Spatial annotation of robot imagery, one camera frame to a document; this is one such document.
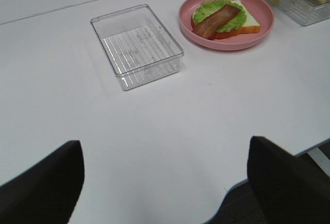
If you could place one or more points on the clear left plastic tray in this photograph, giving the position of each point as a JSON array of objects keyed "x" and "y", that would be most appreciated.
[{"x": 138, "y": 46}]

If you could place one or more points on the clear right plastic tray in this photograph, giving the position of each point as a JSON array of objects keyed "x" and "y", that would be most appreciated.
[{"x": 304, "y": 12}]

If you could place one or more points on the dark bacon strip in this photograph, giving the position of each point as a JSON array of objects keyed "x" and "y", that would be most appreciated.
[{"x": 208, "y": 27}]

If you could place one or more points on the clear plastic tray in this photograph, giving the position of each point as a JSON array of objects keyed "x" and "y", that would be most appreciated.
[
  {"x": 138, "y": 46},
  {"x": 304, "y": 12}
]

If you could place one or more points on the green lettuce leaf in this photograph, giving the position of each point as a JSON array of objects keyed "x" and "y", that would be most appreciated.
[{"x": 207, "y": 8}]

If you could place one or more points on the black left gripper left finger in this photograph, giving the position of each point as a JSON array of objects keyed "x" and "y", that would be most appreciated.
[{"x": 48, "y": 191}]

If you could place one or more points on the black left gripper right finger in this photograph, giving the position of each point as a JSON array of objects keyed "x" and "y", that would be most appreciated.
[{"x": 287, "y": 189}]

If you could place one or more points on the pink round plate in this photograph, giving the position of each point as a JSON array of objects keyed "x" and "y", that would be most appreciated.
[{"x": 259, "y": 9}]

